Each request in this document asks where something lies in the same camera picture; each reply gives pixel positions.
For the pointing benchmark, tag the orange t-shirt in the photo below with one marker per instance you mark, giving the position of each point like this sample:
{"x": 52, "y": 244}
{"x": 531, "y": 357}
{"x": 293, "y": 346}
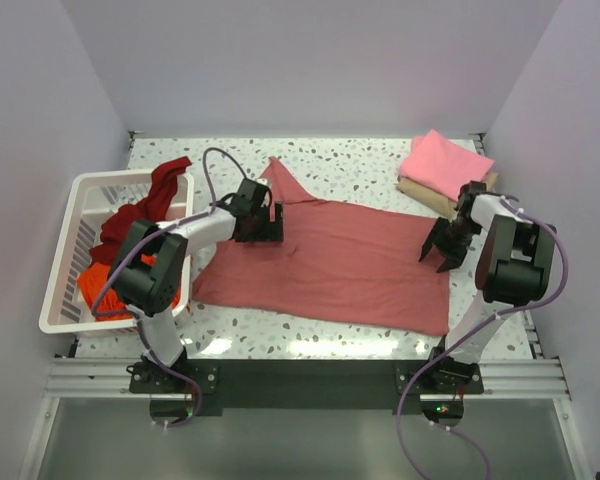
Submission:
{"x": 111, "y": 308}

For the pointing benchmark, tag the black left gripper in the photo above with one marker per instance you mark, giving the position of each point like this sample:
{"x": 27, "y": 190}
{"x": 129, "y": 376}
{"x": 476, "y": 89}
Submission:
{"x": 268, "y": 230}

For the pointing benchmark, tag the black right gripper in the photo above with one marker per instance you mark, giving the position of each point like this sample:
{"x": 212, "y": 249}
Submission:
{"x": 450, "y": 240}

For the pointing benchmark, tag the dusty red t-shirt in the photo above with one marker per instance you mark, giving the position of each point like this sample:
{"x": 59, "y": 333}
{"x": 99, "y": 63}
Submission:
{"x": 338, "y": 262}

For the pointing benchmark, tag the aluminium frame rail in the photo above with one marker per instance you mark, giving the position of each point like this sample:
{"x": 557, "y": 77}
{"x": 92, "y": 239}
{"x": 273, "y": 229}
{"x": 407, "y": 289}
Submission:
{"x": 110, "y": 378}

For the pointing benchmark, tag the dark red t-shirt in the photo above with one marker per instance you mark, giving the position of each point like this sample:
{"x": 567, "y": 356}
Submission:
{"x": 153, "y": 207}

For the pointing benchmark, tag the white plastic laundry basket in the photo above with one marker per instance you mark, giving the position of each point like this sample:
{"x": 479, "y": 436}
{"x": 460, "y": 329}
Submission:
{"x": 93, "y": 198}

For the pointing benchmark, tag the folded beige t-shirt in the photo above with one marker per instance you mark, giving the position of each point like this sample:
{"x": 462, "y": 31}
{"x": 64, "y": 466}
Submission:
{"x": 437, "y": 201}

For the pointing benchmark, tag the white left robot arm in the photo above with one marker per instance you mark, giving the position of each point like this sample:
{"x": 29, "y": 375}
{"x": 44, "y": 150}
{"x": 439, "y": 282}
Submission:
{"x": 147, "y": 272}

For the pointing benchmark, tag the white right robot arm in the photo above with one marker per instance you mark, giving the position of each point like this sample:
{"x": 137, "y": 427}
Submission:
{"x": 512, "y": 273}

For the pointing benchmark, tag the folded pink t-shirt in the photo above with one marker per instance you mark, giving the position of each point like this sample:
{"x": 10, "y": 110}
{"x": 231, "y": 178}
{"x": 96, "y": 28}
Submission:
{"x": 441, "y": 165}

